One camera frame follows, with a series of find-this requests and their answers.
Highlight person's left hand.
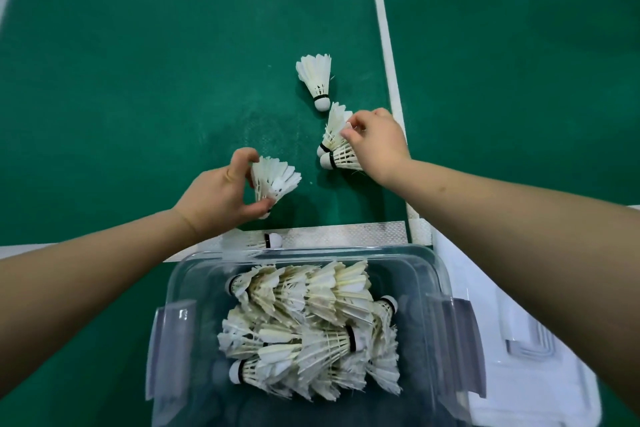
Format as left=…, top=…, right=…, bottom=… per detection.
left=172, top=147, right=276, bottom=243

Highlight person's right hand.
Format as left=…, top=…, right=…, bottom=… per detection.
left=341, top=108, right=412, bottom=187

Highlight white feather shuttlecock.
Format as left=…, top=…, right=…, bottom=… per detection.
left=316, top=101, right=354, bottom=158
left=222, top=232, right=284, bottom=251
left=320, top=143, right=364, bottom=172
left=250, top=156, right=303, bottom=220
left=295, top=54, right=333, bottom=112

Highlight person's left forearm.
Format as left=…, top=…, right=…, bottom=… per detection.
left=0, top=209, right=202, bottom=400

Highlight person's right forearm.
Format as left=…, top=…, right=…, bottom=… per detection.
left=382, top=157, right=640, bottom=417

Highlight pile of white shuttlecocks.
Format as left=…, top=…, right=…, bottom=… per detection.
left=217, top=261, right=403, bottom=402

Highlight clear plastic storage box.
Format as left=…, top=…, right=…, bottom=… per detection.
left=145, top=244, right=487, bottom=427

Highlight clear plastic box lid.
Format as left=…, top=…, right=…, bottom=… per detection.
left=432, top=228, right=604, bottom=427

